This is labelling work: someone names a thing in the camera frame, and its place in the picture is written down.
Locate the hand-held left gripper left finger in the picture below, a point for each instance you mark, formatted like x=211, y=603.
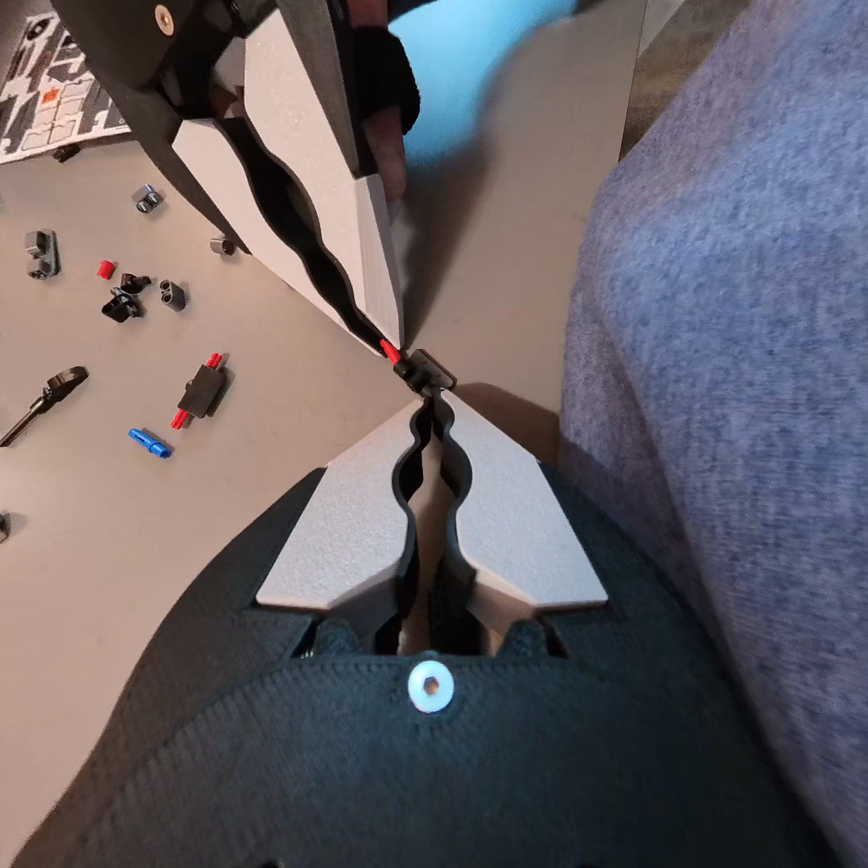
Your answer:
x=346, y=536

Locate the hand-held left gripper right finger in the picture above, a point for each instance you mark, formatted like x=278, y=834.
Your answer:
x=529, y=536

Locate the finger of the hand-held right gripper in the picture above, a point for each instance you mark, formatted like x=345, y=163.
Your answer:
x=230, y=176
x=298, y=129

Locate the black lego connector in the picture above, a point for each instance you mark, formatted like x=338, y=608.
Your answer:
x=426, y=371

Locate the red lego pin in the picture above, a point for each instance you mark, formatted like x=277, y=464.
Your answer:
x=388, y=350

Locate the grey two-hole lego connector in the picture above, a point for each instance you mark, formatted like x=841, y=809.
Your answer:
x=149, y=199

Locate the lego sticker sheet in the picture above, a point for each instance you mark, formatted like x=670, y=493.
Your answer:
x=54, y=102

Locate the dark two-hole lego connector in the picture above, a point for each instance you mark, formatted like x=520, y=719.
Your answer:
x=173, y=295

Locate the black lego joint cluster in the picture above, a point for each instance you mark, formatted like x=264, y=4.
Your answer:
x=125, y=300

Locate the black lego block red pins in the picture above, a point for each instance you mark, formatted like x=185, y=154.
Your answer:
x=201, y=392

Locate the blue lego pin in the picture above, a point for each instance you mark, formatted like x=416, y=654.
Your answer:
x=150, y=443

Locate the black lego axle with connector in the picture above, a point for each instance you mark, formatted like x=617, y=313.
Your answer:
x=47, y=399

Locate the person's right hand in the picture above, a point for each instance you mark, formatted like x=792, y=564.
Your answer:
x=386, y=81

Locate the person's blue-grey clothed torso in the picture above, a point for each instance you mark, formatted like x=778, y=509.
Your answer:
x=732, y=407

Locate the black grey lego bracket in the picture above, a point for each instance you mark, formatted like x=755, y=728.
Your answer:
x=43, y=255

